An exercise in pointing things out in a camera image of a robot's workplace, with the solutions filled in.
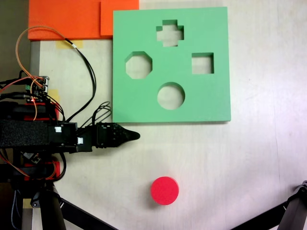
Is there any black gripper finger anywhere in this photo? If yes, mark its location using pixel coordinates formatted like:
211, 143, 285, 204
112, 135, 141, 148
112, 123, 141, 137

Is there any red cylinder block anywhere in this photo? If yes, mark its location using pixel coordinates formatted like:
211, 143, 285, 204
150, 176, 179, 206

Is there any orange foam block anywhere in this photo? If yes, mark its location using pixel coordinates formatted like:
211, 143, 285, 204
27, 0, 140, 40

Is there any green shape sorter board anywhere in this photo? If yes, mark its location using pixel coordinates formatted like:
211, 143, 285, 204
112, 6, 232, 124

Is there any small circuit board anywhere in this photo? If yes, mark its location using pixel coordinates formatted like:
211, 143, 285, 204
25, 75, 50, 103

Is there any black tripod leg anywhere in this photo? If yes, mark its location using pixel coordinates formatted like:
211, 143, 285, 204
229, 179, 307, 230
30, 184, 118, 230

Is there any looped black gripper cable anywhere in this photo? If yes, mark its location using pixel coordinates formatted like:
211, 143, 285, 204
92, 101, 112, 126

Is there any black cable with white tag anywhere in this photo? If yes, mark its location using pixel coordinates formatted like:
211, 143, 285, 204
64, 37, 97, 122

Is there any short orange servo wire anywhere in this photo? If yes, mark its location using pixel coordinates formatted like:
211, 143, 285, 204
0, 149, 57, 181

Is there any red power wire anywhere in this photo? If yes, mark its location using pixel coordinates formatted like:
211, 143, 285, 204
0, 76, 34, 94

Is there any black white braided cord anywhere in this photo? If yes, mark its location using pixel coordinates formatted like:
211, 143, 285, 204
10, 189, 24, 230

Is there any long orange wire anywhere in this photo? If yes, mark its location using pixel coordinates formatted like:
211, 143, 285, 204
15, 25, 68, 81

